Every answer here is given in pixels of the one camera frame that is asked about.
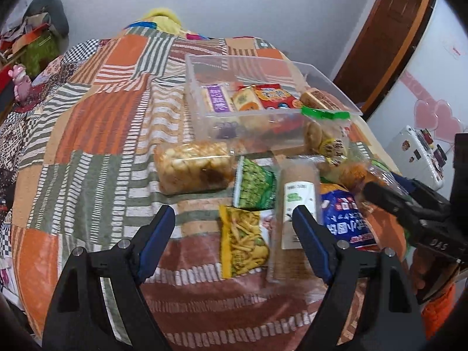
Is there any purple snack packet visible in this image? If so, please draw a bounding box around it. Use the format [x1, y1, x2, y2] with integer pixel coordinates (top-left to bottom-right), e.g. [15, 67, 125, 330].
[205, 83, 238, 114]

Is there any long clear brown wafer packet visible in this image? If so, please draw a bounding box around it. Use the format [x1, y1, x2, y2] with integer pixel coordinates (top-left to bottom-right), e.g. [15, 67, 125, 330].
[267, 155, 324, 284]

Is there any yellow cracker packet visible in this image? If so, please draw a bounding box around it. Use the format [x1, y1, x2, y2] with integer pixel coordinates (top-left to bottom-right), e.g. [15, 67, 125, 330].
[232, 85, 264, 112]

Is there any white case with stickers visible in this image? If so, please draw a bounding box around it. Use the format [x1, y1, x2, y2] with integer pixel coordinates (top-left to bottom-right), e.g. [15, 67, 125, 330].
[386, 125, 447, 191]

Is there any pink heart wall decoration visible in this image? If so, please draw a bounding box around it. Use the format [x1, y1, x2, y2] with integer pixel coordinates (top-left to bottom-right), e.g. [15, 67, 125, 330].
[412, 99, 465, 143]

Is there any brown wooden door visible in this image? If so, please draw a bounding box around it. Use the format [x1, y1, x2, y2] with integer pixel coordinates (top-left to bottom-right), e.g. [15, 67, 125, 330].
[332, 0, 438, 121]

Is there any patchwork striped blanket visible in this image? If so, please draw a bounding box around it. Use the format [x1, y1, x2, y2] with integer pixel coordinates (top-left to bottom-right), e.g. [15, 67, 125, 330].
[0, 22, 408, 351]

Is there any clear bag of biscuits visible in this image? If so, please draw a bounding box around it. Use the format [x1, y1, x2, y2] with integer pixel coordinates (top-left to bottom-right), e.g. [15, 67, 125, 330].
[153, 141, 238, 195]

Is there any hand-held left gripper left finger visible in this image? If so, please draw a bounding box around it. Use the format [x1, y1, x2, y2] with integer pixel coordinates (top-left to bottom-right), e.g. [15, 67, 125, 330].
[42, 205, 176, 351]

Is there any orange bun packet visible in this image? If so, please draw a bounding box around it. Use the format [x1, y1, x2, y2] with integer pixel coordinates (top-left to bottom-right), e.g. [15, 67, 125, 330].
[338, 163, 371, 192]

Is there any grey bag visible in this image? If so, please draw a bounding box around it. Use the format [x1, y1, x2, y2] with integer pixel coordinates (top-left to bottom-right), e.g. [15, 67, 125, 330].
[23, 0, 70, 39]

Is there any yellow fries snack packet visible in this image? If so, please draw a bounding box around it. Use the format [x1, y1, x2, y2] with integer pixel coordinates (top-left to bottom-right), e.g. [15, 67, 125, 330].
[218, 205, 272, 279]

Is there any brown biscuit packet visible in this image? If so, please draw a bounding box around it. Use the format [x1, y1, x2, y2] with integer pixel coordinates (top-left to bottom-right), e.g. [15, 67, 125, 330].
[300, 88, 346, 112]

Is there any yellow plush pillow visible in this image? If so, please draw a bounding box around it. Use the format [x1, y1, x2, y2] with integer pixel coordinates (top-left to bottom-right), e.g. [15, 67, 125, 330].
[141, 6, 183, 32]

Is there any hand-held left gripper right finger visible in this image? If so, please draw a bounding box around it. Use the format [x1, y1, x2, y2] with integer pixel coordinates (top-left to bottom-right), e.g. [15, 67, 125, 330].
[292, 205, 429, 351]

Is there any small pink snack packet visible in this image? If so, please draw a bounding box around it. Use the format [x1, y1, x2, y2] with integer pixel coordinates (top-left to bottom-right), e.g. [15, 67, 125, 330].
[260, 210, 276, 236]

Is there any green-sealed clear cookie bag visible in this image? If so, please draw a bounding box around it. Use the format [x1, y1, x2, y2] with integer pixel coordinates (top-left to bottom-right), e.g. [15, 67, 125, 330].
[300, 105, 352, 167]

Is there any red snack packet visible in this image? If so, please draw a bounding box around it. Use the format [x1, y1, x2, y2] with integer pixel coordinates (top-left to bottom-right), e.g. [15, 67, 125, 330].
[254, 84, 302, 110]

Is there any blue snack bag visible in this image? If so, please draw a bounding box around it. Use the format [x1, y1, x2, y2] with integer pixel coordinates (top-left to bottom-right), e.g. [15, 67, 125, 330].
[319, 185, 379, 254]

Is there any green fuzzy cloth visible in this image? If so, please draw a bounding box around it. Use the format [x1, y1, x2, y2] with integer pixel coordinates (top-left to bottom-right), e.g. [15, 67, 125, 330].
[16, 31, 61, 79]

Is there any pink plush toy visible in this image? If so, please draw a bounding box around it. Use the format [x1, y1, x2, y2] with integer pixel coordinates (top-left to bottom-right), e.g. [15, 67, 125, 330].
[10, 64, 33, 100]

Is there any person's right hand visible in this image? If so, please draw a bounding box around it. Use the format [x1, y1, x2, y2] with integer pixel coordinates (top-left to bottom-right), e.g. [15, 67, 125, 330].
[409, 247, 439, 302]

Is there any clear plastic storage box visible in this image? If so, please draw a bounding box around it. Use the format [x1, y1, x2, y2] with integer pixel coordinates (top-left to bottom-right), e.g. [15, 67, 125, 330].
[185, 53, 363, 150]

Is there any green pea snack packet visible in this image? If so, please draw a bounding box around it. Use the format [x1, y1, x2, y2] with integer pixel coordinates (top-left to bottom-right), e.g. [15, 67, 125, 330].
[233, 156, 278, 211]

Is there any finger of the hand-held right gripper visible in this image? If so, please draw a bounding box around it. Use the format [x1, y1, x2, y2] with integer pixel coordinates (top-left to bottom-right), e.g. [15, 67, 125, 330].
[363, 181, 425, 235]
[394, 174, 452, 210]

